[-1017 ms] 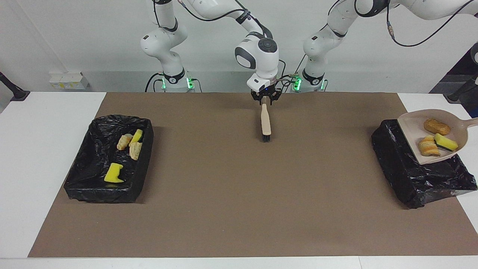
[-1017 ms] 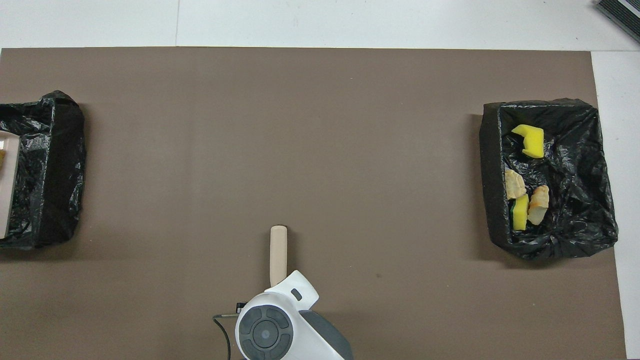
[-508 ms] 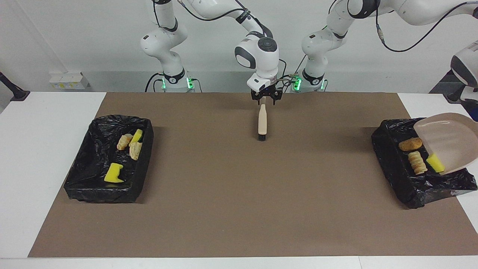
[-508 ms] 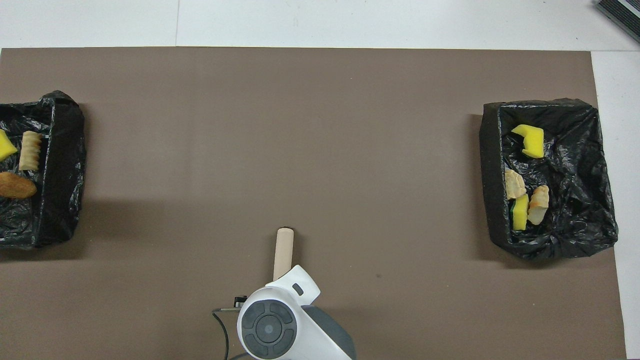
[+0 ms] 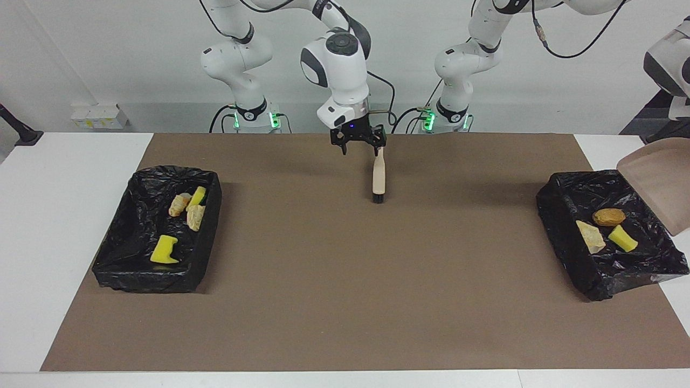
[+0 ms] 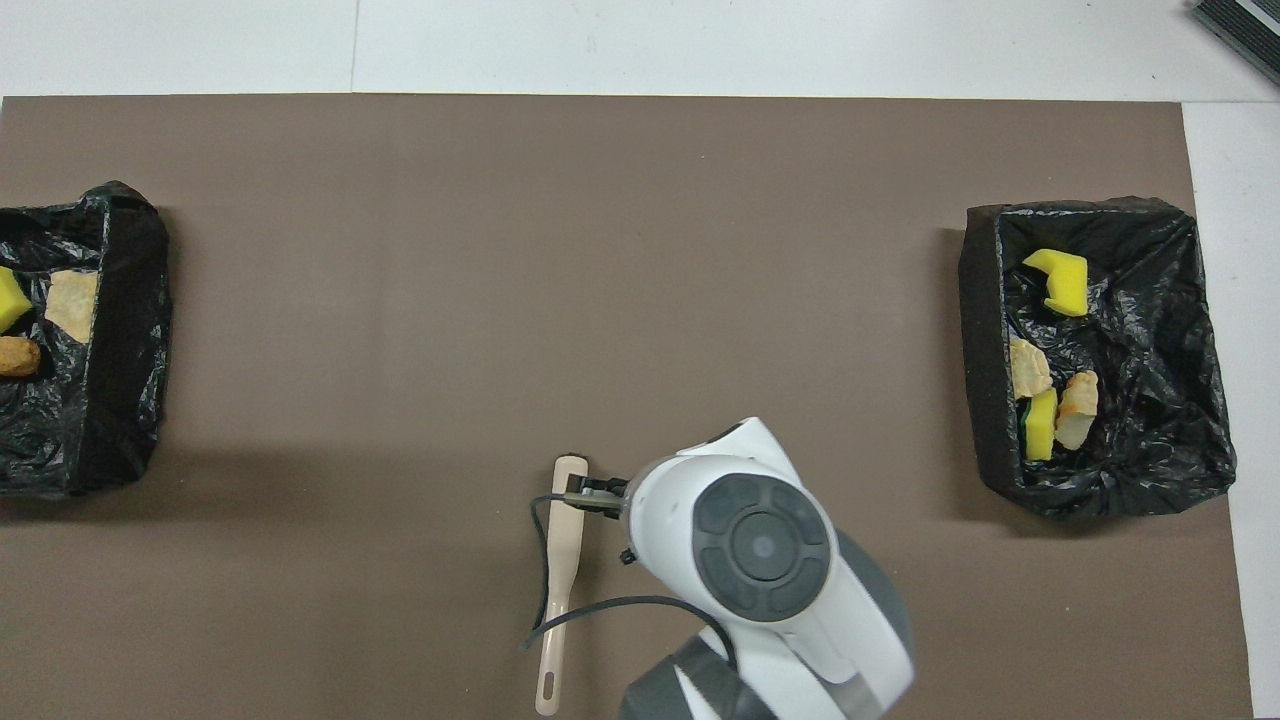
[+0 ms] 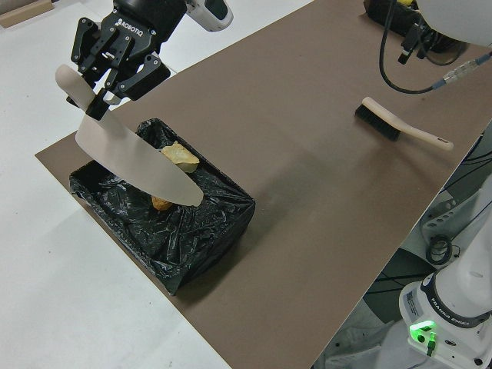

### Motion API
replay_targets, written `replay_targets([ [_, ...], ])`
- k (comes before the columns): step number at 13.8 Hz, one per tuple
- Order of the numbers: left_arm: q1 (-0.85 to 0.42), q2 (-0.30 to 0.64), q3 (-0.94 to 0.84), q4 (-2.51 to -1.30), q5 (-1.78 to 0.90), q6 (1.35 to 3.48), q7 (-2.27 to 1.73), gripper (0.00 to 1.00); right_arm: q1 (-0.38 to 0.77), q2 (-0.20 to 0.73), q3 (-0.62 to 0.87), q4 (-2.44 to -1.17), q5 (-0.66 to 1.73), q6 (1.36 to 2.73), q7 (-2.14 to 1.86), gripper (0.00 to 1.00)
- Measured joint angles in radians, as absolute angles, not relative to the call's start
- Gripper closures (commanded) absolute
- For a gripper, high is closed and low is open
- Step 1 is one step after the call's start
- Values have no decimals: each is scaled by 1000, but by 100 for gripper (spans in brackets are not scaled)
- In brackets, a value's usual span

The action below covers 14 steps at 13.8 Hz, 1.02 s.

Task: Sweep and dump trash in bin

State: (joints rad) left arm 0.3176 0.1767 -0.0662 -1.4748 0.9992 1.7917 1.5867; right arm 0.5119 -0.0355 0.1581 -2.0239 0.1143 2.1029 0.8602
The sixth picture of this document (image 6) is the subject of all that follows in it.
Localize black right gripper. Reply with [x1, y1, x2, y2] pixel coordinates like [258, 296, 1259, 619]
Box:
[567, 477, 630, 517]

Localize beige brush black bristles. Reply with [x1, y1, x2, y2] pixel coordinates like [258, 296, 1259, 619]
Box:
[535, 455, 590, 717]

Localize yellow sponge piece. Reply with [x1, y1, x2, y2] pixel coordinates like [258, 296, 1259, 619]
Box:
[1020, 388, 1059, 463]
[0, 266, 33, 335]

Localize croissant piece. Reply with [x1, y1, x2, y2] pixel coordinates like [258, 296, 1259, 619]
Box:
[44, 270, 100, 345]
[1055, 370, 1100, 451]
[1008, 336, 1054, 401]

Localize notched green yellow sponge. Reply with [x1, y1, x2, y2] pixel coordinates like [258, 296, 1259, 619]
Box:
[1022, 248, 1090, 318]

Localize brown fried croquette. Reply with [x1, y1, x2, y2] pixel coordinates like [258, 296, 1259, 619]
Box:
[0, 336, 43, 379]

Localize black bag-lined bin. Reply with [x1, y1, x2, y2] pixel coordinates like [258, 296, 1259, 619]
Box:
[958, 196, 1238, 521]
[0, 180, 173, 498]

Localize brown paper table mat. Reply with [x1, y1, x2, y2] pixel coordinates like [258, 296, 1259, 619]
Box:
[0, 94, 1254, 720]

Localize dark ribbed box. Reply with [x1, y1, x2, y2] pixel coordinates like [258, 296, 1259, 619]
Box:
[1190, 0, 1280, 86]

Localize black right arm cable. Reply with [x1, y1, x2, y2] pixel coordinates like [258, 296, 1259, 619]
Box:
[522, 493, 741, 681]

